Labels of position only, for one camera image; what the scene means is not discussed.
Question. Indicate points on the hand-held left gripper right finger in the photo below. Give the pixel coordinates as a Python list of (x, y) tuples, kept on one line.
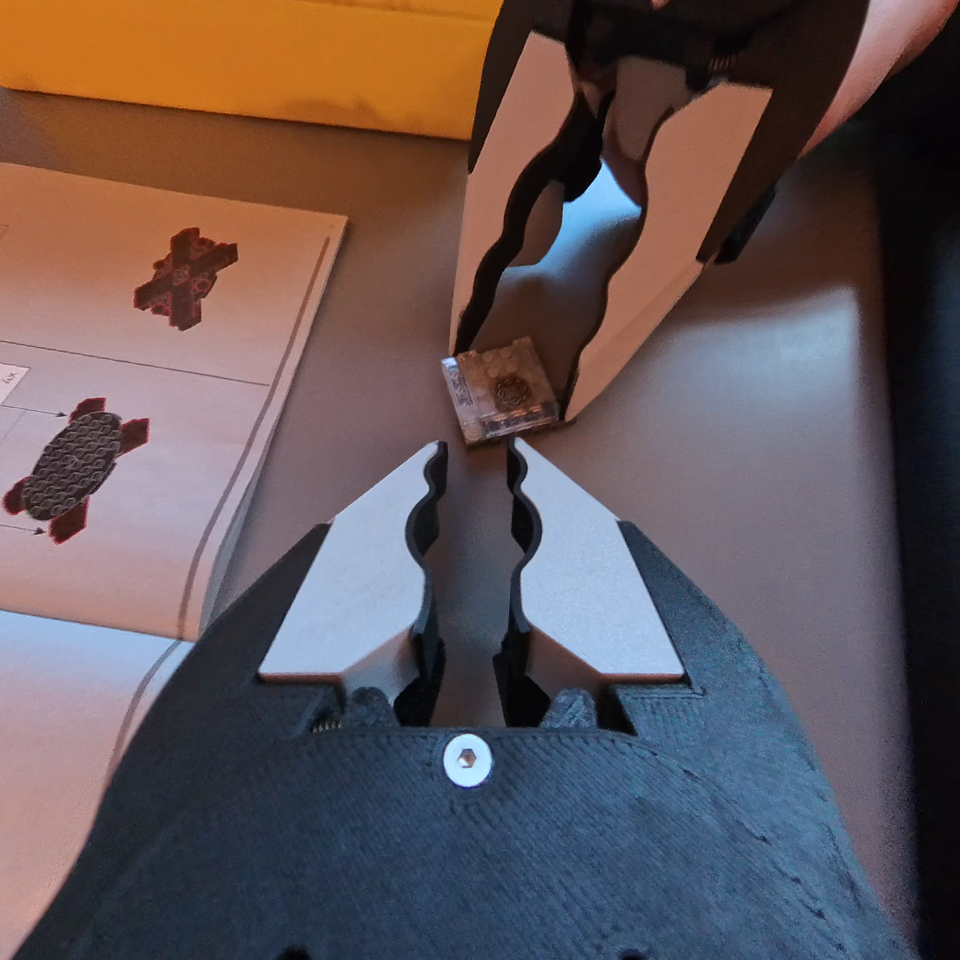
[(592, 600)]

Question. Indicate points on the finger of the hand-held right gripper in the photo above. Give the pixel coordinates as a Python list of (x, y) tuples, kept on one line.
[(690, 210), (502, 150)]

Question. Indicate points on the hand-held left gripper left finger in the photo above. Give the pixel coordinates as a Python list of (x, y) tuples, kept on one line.
[(352, 600)]

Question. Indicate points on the yellow plastic parts bin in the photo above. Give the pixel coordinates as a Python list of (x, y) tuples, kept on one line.
[(225, 60)]

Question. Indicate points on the grey desk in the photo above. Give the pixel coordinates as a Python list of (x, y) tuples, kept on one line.
[(750, 375)]

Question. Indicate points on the person's right hand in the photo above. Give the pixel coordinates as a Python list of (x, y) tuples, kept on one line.
[(892, 45)]

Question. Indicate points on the instruction booklet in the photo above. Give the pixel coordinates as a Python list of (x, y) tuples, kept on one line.
[(112, 450)]

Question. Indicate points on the black perforated pad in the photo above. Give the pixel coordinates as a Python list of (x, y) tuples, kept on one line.
[(934, 525)]

